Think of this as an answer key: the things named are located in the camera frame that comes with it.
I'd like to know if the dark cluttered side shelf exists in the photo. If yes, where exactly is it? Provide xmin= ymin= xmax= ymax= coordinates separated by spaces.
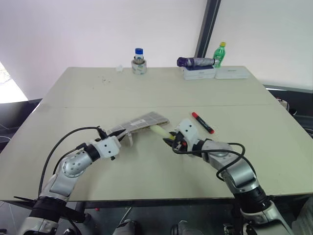
xmin=263 ymin=83 xmax=313 ymax=145

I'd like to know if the grey grid pouch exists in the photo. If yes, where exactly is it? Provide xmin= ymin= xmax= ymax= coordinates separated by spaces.
xmin=106 ymin=111 xmax=170 ymax=147

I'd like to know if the dark rounded shape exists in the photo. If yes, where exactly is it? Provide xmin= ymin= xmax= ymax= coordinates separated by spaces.
xmin=112 ymin=219 xmax=140 ymax=235

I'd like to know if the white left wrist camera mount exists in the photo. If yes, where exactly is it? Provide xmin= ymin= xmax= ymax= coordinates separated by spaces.
xmin=89 ymin=136 xmax=122 ymax=160

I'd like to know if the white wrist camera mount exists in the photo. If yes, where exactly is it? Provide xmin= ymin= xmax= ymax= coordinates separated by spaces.
xmin=89 ymin=136 xmax=122 ymax=160
xmin=174 ymin=118 xmax=198 ymax=149

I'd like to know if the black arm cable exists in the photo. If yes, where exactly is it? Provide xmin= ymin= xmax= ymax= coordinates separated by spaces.
xmin=38 ymin=126 xmax=103 ymax=196
xmin=172 ymin=140 xmax=246 ymax=182

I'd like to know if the green plastic bottle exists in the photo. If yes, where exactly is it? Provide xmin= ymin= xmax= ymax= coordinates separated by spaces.
xmin=212 ymin=41 xmax=227 ymax=68

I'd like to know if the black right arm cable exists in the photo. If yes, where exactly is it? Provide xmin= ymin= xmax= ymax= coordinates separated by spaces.
xmin=172 ymin=140 xmax=246 ymax=182

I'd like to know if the dark window frame post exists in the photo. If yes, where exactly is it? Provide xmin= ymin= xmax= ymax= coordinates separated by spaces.
xmin=194 ymin=0 xmax=222 ymax=59

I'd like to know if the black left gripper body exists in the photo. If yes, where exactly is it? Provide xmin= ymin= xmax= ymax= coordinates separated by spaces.
xmin=97 ymin=126 xmax=117 ymax=141

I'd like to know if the red marker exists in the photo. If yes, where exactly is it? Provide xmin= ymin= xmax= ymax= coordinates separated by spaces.
xmin=191 ymin=112 xmax=215 ymax=134

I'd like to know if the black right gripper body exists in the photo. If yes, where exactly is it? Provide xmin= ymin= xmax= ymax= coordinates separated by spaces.
xmin=172 ymin=131 xmax=191 ymax=153

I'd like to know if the yellow highlighter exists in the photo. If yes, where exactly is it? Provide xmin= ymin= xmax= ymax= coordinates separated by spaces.
xmin=149 ymin=125 xmax=177 ymax=141

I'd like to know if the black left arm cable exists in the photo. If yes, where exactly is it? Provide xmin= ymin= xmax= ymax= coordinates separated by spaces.
xmin=38 ymin=126 xmax=103 ymax=196

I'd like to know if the purple grey folded umbrella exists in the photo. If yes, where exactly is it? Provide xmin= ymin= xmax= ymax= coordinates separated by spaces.
xmin=177 ymin=56 xmax=217 ymax=68

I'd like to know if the white stacked flat box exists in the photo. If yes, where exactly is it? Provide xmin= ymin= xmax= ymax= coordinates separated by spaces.
xmin=182 ymin=65 xmax=217 ymax=81

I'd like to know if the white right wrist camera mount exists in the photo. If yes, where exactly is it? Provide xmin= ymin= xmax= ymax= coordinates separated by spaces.
xmin=174 ymin=118 xmax=198 ymax=149

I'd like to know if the blue capped clear bottle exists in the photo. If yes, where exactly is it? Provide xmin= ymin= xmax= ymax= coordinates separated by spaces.
xmin=133 ymin=47 xmax=145 ymax=65

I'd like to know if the black furniture beside table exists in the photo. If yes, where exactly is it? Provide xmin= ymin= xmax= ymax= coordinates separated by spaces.
xmin=0 ymin=97 xmax=44 ymax=154

